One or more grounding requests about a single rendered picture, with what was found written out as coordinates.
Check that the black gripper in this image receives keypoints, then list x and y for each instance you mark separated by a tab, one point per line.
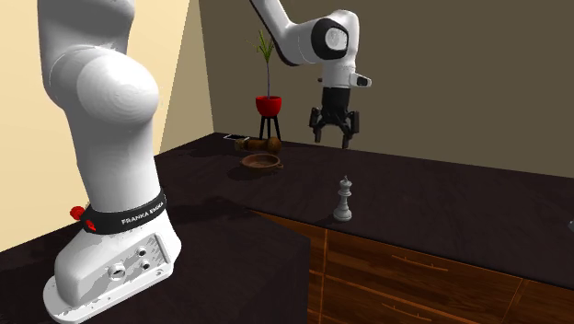
336	101

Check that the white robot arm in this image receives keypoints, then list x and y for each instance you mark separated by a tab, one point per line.
112	148

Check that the red potted plant on stand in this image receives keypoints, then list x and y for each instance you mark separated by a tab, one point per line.
268	105

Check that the white chess king piece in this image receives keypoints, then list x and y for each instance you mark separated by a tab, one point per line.
343	202

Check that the wooden pepper mill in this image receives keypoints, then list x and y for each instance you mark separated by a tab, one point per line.
260	145

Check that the wooden drawer cabinet dark top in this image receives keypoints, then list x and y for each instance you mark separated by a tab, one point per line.
403	287

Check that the dark robot stand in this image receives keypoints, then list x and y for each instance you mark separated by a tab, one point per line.
233	278

